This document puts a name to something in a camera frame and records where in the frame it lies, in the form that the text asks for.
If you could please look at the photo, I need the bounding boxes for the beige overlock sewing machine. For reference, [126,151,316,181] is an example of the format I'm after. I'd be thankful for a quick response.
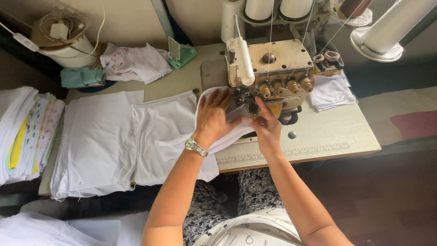
[225,37,315,126]

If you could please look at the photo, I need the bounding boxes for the white cable with switch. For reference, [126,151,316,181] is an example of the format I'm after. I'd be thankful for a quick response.
[0,21,40,53]

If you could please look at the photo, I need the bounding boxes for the white fabric piece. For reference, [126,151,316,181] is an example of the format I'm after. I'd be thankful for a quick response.
[155,86,257,163]

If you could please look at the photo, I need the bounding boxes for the white printed shirt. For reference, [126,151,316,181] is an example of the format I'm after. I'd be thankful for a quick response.
[192,207,305,246]

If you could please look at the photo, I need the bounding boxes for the large white thread cone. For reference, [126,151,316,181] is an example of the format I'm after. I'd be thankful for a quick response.
[350,0,437,63]

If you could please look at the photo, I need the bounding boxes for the black floral patterned trousers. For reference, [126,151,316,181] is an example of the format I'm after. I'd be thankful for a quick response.
[182,167,285,246]

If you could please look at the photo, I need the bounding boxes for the white cloth with red print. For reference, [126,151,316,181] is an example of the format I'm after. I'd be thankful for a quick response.
[99,42,173,85]

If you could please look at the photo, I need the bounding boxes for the crumpled stack of white fabric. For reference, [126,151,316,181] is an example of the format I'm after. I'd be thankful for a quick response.
[131,90,220,187]

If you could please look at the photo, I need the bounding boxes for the wide stack of white fabric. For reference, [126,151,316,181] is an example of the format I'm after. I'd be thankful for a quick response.
[51,90,145,201]

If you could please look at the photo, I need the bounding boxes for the silver wristwatch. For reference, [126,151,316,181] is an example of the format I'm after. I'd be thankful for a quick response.
[184,137,209,158]

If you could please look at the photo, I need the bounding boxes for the green phone stand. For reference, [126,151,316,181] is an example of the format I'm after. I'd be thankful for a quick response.
[167,36,198,70]

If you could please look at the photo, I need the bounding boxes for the brown thread spool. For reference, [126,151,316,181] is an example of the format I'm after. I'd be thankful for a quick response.
[328,0,373,27]

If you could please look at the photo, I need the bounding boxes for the grey metal post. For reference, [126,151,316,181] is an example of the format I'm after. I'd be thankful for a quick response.
[151,0,175,40]

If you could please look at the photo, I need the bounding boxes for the small pile of white fabric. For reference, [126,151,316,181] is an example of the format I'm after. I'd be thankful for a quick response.
[307,72,358,113]

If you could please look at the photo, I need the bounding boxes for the slim white thread cone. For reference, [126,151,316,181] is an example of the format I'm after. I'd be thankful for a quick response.
[220,0,246,44]

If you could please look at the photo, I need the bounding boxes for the teal folded cloth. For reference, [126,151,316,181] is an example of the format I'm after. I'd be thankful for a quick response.
[60,66,107,89]

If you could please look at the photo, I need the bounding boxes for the white roll with plastic bag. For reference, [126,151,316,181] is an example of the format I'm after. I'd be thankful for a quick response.
[30,3,100,68]

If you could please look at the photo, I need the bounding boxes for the person's right hand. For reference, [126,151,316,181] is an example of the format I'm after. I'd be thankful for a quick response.
[251,97,284,156]

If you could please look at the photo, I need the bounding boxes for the heap of white cloth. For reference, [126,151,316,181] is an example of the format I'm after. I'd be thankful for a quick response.
[0,209,151,246]

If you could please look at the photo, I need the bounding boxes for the person's left hand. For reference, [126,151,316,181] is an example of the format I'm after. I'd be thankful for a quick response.
[193,88,243,148]

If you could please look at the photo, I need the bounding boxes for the stack of printed colourful fabrics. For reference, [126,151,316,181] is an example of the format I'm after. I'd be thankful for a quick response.
[0,86,66,186]

